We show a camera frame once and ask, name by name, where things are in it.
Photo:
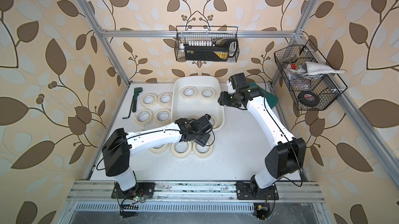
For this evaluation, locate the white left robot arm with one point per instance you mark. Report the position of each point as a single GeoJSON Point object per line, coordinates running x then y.
{"type": "Point", "coordinates": [121, 145]}

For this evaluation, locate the black wire basket right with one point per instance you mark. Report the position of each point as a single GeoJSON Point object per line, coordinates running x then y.
{"type": "Point", "coordinates": [328, 87]}

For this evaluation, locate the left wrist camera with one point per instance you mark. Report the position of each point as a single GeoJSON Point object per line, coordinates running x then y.
{"type": "Point", "coordinates": [204, 123]}

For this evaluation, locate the black wire basket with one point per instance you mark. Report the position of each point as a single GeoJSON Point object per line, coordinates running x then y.
{"type": "Point", "coordinates": [328, 87]}
{"type": "Point", "coordinates": [206, 35]}

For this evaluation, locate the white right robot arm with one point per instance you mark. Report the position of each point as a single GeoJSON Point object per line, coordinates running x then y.
{"type": "Point", "coordinates": [286, 152]}

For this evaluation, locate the white plastic storage box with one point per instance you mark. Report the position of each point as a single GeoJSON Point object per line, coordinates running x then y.
{"type": "Point", "coordinates": [182, 108]}

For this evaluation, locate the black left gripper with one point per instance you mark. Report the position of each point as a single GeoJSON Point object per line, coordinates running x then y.
{"type": "Point", "coordinates": [208, 138]}

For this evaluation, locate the green pipe wrench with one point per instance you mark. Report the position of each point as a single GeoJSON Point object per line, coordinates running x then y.
{"type": "Point", "coordinates": [137, 91]}

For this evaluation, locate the green tool case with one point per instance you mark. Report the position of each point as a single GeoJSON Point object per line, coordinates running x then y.
{"type": "Point", "coordinates": [271, 99]}

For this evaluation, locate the black wire basket rear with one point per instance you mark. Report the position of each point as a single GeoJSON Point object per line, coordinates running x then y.
{"type": "Point", "coordinates": [206, 35]}

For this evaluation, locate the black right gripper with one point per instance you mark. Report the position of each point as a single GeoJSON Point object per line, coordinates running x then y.
{"type": "Point", "coordinates": [224, 100]}

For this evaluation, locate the cream masking tape roll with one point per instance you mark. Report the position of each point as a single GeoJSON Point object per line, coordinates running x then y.
{"type": "Point", "coordinates": [207, 93]}
{"type": "Point", "coordinates": [214, 122]}
{"type": "Point", "coordinates": [165, 99]}
{"type": "Point", "coordinates": [144, 117]}
{"type": "Point", "coordinates": [202, 152]}
{"type": "Point", "coordinates": [189, 93]}
{"type": "Point", "coordinates": [149, 101]}
{"type": "Point", "coordinates": [160, 149]}
{"type": "Point", "coordinates": [181, 150]}
{"type": "Point", "coordinates": [163, 116]}

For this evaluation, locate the black round disc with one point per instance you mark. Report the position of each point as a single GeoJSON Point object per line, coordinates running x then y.
{"type": "Point", "coordinates": [308, 99]}

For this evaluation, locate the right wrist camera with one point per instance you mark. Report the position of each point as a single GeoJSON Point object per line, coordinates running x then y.
{"type": "Point", "coordinates": [236, 83]}

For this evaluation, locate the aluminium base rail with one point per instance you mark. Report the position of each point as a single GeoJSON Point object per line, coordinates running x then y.
{"type": "Point", "coordinates": [198, 191]}

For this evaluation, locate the black yellow box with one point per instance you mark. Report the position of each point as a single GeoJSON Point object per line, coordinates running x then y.
{"type": "Point", "coordinates": [206, 53]}

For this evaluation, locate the grey cloth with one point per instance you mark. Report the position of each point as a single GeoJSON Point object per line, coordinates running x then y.
{"type": "Point", "coordinates": [314, 69]}

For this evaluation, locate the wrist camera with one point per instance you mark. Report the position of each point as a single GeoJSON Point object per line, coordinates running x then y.
{"type": "Point", "coordinates": [236, 83]}
{"type": "Point", "coordinates": [204, 123]}

